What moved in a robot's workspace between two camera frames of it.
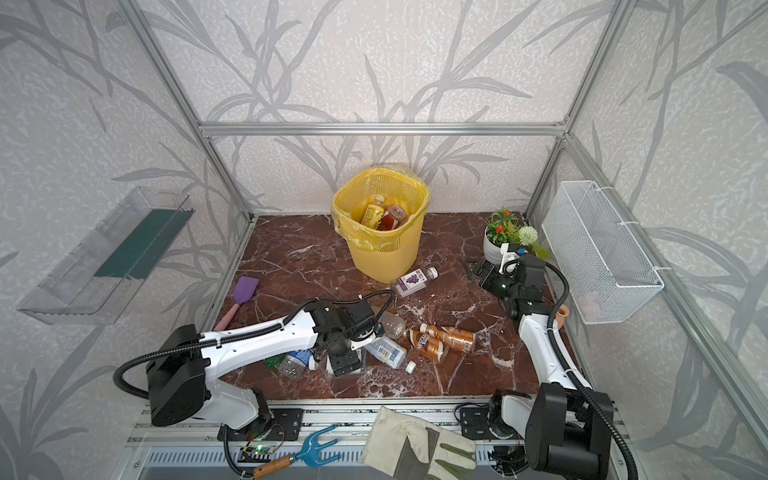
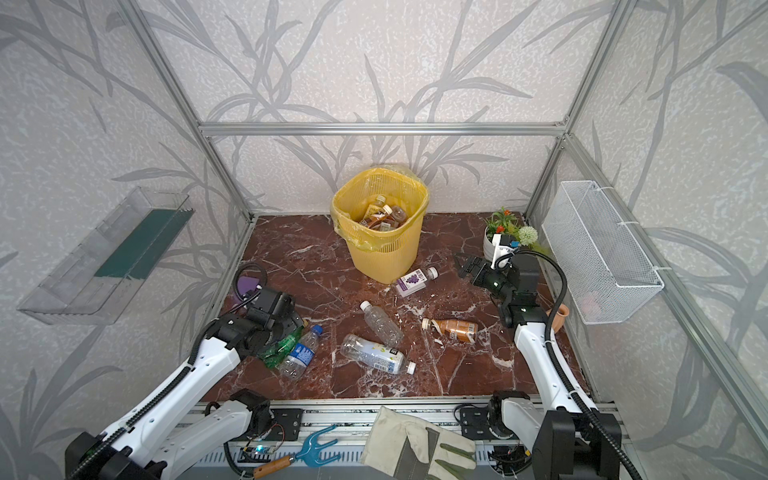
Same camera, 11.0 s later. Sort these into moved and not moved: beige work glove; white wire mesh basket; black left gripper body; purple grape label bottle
Moved: black left gripper body
Not moved: purple grape label bottle; white wire mesh basket; beige work glove
